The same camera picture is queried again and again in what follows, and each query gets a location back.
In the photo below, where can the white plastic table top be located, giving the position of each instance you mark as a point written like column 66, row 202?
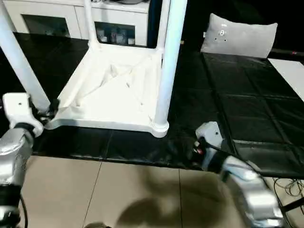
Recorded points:
column 107, row 107

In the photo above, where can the white plastic table leg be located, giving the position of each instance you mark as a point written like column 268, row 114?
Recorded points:
column 162, row 23
column 91, row 23
column 21, row 59
column 171, row 59

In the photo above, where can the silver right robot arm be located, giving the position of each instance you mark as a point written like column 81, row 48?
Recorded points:
column 254, row 194

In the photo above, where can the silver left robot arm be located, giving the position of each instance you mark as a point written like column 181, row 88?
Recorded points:
column 14, row 154

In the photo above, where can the black work mat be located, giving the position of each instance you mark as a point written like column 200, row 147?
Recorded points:
column 237, row 95

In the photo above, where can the white cabinet with glass doors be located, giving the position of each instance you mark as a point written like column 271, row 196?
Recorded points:
column 59, row 12

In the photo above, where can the small white cup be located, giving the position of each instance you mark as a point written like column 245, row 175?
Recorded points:
column 130, row 41

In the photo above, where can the dark robot foot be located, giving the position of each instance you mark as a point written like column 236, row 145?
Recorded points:
column 96, row 225

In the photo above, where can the light grey pillow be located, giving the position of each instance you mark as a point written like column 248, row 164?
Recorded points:
column 237, row 38

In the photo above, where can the white flat board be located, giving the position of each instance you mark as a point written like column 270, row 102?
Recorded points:
column 289, row 73

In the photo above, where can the black sofa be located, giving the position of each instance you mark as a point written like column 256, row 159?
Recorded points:
column 237, row 9

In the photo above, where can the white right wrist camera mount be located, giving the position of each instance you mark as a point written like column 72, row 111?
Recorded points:
column 211, row 133

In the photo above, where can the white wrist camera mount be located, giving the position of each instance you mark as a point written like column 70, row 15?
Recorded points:
column 211, row 133
column 19, row 109

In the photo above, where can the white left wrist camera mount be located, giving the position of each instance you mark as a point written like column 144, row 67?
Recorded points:
column 19, row 109

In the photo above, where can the black table frame leg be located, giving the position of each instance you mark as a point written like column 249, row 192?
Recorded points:
column 293, row 204

